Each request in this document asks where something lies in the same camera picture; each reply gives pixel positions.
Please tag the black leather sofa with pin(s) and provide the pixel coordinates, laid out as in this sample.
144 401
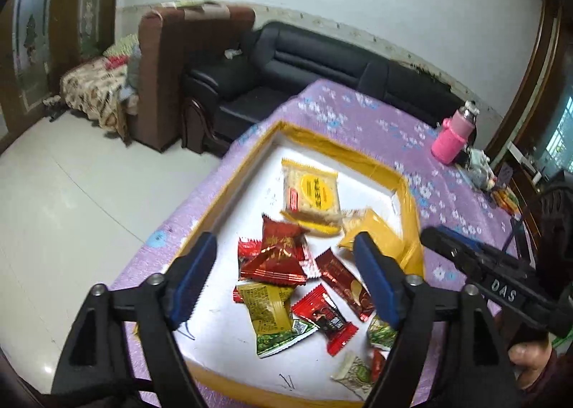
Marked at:
286 72

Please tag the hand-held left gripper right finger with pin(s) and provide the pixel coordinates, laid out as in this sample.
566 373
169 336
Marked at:
376 282

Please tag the person's right hand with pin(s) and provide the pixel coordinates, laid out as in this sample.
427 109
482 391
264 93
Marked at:
530 356

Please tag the small red packet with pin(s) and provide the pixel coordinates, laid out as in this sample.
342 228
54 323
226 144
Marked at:
248 249
378 364

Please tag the grey and white cloth bundle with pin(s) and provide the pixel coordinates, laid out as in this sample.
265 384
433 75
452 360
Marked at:
481 166

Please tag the brown armchair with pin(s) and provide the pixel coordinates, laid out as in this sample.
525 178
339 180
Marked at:
170 77

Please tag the wooden door frame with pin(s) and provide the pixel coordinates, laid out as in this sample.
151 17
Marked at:
532 77

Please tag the pink bottle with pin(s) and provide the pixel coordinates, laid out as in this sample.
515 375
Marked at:
452 139

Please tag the olive yellow snack packet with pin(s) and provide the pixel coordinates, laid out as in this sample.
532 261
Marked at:
266 305

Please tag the purple floral tablecloth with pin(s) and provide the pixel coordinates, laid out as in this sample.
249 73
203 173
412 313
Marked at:
358 112

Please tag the floral pillow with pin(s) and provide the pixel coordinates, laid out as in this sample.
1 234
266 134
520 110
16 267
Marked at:
123 44

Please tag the orange packets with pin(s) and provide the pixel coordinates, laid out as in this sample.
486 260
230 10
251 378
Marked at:
506 201

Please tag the green snack packet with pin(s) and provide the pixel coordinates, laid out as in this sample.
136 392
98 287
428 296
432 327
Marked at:
380 334
280 338

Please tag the red and black packet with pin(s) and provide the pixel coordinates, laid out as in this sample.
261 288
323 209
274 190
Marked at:
329 320

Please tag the white tray yellow taped edge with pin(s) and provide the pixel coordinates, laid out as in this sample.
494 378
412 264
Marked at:
250 193

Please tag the white and green packet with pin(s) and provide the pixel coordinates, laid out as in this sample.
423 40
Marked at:
353 372

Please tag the cracker packet with yellow circle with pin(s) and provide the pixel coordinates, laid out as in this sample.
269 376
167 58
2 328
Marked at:
313 191

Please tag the dark round object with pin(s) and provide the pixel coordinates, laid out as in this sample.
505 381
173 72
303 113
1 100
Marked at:
557 220

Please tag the wooden door with glass panels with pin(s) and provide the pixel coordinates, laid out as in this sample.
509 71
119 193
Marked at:
58 23

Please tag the patterned bed cover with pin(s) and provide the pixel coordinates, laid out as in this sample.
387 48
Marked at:
89 83

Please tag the large red foil packet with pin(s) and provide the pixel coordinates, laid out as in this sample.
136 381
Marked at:
277 256

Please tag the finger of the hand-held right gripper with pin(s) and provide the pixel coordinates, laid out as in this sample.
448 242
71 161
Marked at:
465 239
452 251

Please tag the window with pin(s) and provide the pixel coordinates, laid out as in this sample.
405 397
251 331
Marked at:
562 135

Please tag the long dark red packet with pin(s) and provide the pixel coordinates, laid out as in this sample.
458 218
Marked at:
342 280

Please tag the plain yellow snack packet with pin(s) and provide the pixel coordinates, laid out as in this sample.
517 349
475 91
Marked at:
382 235

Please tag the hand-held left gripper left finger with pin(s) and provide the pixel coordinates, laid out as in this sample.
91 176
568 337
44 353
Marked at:
197 276

